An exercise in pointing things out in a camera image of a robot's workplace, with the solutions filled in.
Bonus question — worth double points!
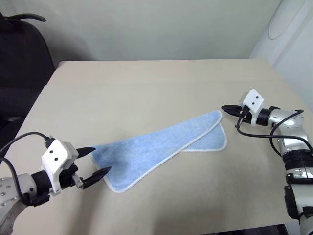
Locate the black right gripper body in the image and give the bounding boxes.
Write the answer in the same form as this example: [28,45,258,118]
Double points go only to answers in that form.
[240,105,253,125]

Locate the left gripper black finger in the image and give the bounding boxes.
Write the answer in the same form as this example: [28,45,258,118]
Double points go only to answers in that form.
[77,146,96,159]
[81,166,112,190]

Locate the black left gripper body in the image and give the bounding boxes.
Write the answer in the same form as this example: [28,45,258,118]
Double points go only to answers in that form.
[58,165,84,191]

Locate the light blue cloth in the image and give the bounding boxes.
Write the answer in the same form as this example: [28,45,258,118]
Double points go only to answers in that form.
[88,110,227,194]

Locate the black office chair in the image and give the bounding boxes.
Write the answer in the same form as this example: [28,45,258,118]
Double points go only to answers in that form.
[0,12,56,134]

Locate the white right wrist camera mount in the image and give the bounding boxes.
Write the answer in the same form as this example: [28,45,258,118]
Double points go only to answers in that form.
[238,89,266,127]

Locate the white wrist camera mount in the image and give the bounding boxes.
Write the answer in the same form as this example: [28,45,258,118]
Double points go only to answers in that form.
[41,139,79,196]
[238,89,266,127]

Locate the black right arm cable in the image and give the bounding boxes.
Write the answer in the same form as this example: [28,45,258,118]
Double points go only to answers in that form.
[234,107,313,157]

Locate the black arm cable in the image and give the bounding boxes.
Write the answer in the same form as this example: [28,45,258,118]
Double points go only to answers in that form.
[234,107,313,157]
[0,132,55,205]

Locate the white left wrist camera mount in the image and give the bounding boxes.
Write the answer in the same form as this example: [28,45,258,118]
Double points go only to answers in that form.
[41,139,79,196]

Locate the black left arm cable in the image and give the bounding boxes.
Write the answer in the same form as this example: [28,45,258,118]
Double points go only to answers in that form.
[0,132,55,205]

